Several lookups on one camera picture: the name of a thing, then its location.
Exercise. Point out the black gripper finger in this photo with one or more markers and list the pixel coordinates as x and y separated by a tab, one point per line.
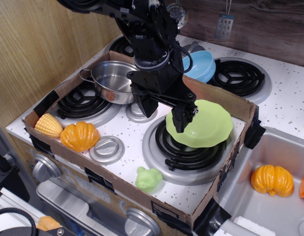
144	101
183	114

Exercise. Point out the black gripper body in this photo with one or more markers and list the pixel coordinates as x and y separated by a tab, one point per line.
160	72

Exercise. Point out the green toy broccoli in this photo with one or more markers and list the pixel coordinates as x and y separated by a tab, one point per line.
148	180

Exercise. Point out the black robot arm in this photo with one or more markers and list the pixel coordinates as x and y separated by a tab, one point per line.
151	32

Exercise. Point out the steel pot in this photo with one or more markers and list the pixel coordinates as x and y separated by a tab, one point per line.
111	82

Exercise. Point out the grey stove knob middle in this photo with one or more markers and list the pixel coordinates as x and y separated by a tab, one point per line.
134	114

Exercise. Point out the grey stove knob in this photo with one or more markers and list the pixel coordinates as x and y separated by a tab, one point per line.
108	150
134	114
193	47

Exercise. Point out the green plastic plate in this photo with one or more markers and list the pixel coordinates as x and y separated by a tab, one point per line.
210	126

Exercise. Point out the grey stove knob back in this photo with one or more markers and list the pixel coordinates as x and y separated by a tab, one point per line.
193	47

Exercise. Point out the blue plastic bowl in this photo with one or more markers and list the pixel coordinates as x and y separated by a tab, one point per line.
203	68

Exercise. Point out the back left black burner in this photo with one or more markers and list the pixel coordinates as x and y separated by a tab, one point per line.
121	45

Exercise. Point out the front right black burner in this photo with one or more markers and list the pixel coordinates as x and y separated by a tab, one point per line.
182	157

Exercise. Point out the grey stove knob front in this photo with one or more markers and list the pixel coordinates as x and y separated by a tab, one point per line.
108	150

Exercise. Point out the hanging metal strainer ladle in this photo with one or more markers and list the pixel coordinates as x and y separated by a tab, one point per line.
178	12

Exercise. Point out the back right black burner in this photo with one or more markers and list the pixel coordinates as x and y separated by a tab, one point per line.
238	77

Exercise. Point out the orange toy pumpkin half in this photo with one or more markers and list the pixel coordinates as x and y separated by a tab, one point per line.
80	136

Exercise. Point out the hanging metal grater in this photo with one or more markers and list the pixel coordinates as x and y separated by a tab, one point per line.
224	24

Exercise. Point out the yellow toy corn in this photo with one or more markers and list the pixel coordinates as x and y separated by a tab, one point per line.
49	126

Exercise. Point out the orange toy pumpkin in sink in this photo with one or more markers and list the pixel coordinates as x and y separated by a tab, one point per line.
274	180

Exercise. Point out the silver oven knob right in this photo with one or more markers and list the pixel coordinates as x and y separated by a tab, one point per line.
139	223

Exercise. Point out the silver oven knob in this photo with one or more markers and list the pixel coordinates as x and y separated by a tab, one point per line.
45	169
139	223

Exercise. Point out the cardboard fence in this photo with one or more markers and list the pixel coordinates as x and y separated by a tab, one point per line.
176	206

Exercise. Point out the silver oven knob left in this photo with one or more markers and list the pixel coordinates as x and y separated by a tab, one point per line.
45	169

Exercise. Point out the silver sink basin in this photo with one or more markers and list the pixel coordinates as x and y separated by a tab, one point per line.
284	216

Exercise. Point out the orange toy bottom left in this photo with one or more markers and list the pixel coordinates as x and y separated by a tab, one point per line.
47	223

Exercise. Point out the silver oven door handle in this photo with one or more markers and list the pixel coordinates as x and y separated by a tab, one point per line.
77	210

